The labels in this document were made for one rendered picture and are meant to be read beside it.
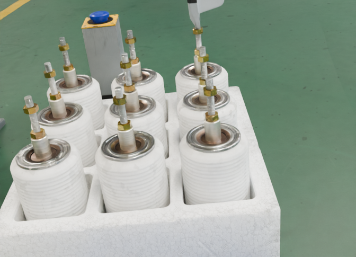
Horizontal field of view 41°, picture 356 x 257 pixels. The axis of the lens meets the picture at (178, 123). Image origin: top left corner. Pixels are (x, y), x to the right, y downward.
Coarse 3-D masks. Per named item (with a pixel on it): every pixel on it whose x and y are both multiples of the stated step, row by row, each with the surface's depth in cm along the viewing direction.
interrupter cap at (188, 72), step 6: (186, 66) 88; (192, 66) 87; (210, 66) 87; (216, 66) 86; (180, 72) 86; (186, 72) 85; (192, 72) 86; (210, 72) 85; (216, 72) 84; (186, 78) 84; (192, 78) 83; (198, 78) 82
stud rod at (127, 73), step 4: (124, 52) 72; (124, 56) 71; (124, 60) 71; (128, 60) 72; (128, 68) 72; (124, 72) 72; (128, 72) 72; (124, 76) 73; (128, 76) 73; (128, 80) 73; (128, 84) 73
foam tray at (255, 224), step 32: (256, 160) 72; (96, 192) 69; (256, 192) 65; (0, 224) 64; (32, 224) 64; (64, 224) 63; (96, 224) 63; (128, 224) 62; (160, 224) 62; (192, 224) 62; (224, 224) 63; (256, 224) 63; (0, 256) 64; (32, 256) 64; (64, 256) 65; (96, 256) 65; (128, 256) 65; (160, 256) 65; (192, 256) 65; (224, 256) 65; (256, 256) 66
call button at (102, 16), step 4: (96, 12) 98; (100, 12) 98; (104, 12) 97; (108, 12) 98; (92, 16) 96; (96, 16) 96; (100, 16) 96; (104, 16) 96; (108, 16) 97; (92, 20) 98; (96, 20) 97; (100, 20) 97; (104, 20) 97
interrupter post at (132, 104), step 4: (124, 92) 74; (128, 92) 74; (132, 92) 74; (136, 92) 74; (128, 96) 74; (132, 96) 74; (136, 96) 74; (128, 100) 74; (132, 100) 74; (136, 100) 74; (128, 104) 74; (132, 104) 74; (136, 104) 75; (128, 108) 75; (132, 108) 75; (136, 108) 75
